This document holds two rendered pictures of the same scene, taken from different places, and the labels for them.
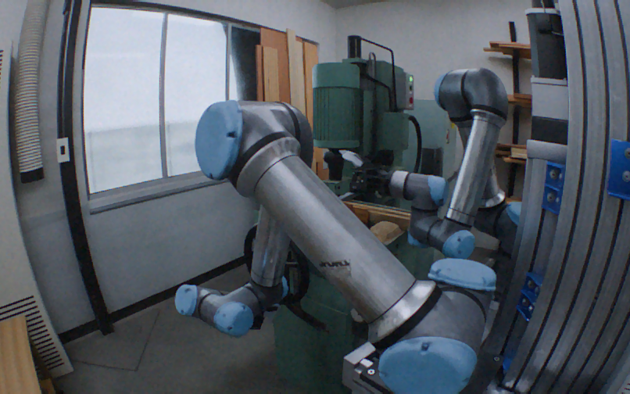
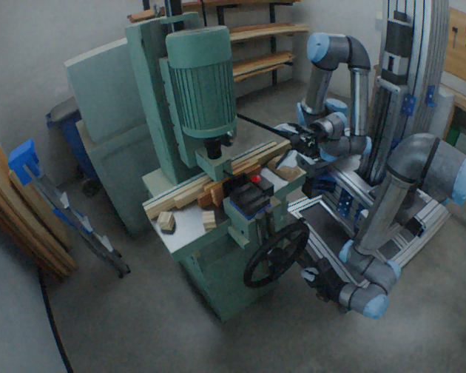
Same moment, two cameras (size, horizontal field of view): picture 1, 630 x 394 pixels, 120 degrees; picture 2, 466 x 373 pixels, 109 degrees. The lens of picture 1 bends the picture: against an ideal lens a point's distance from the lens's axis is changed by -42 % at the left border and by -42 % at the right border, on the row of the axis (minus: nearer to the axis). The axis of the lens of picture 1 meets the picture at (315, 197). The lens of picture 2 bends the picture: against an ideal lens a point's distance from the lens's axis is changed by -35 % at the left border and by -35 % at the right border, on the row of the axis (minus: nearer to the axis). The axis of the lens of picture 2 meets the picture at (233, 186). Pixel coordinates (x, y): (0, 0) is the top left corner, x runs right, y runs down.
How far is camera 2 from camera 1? 1.09 m
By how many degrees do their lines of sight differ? 65
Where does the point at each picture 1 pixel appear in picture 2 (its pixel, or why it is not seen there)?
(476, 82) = (361, 51)
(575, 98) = (424, 74)
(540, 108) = (400, 70)
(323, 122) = (221, 105)
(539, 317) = not seen: hidden behind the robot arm
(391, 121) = not seen: hidden behind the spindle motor
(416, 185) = (338, 126)
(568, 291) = not seen: hidden behind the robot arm
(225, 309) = (397, 271)
